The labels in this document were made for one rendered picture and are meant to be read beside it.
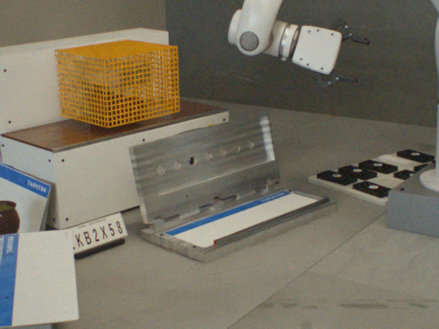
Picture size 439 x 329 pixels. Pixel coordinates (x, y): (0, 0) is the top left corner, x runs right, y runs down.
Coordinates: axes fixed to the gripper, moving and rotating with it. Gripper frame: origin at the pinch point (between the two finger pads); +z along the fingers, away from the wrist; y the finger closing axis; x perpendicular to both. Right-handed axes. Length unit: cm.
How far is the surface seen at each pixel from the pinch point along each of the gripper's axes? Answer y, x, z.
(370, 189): -29.2, 13.9, 11.0
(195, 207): -43, -12, -25
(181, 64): -12, 259, -110
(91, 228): -51, -30, -42
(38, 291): -54, -75, -34
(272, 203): -38.2, -0.2, -10.1
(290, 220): -39.3, -11.2, -3.7
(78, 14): -3, 191, -148
